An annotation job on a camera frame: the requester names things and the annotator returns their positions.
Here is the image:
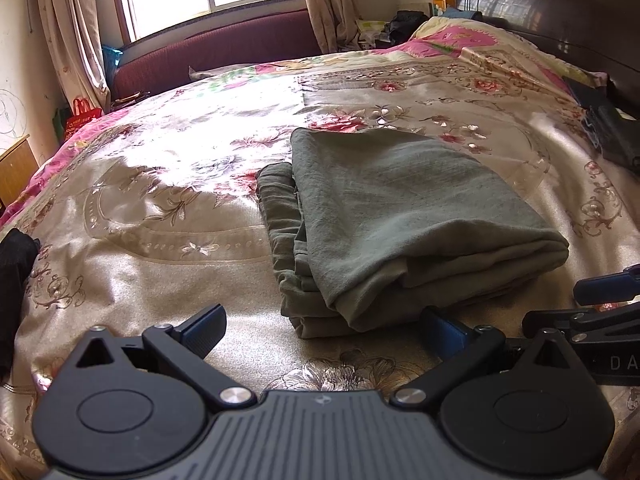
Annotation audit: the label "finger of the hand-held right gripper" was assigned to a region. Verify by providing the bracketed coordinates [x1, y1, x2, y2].
[572, 266, 640, 307]
[521, 307, 640, 344]

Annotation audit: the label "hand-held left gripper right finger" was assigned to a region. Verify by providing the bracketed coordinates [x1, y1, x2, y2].
[390, 306, 592, 408]

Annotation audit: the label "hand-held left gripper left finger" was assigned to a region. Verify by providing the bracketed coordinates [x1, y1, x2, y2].
[62, 304, 259, 413]

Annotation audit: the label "grey-green pants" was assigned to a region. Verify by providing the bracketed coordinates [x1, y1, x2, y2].
[256, 127, 571, 338]

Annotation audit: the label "floral satin bedspread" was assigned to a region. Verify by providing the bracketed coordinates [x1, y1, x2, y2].
[0, 16, 640, 480]

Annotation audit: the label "black folded cloth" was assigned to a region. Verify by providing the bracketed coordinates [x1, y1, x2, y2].
[562, 75, 640, 177]

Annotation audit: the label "red shopping bag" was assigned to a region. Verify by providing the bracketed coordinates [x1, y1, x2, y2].
[64, 97, 104, 144]

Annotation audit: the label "wooden cabinet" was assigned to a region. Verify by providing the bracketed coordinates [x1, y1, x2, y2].
[0, 134, 41, 211]

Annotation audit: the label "maroon upholstered bench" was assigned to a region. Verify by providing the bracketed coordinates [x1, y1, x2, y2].
[112, 9, 324, 107]

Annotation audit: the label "dark wooden headboard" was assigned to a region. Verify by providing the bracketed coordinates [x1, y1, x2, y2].
[455, 0, 640, 116]

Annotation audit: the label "pale printed paper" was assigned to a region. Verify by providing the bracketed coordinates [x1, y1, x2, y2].
[357, 19, 389, 52]

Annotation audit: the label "dark clothes pile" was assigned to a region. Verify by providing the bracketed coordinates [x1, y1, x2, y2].
[387, 10, 432, 44]

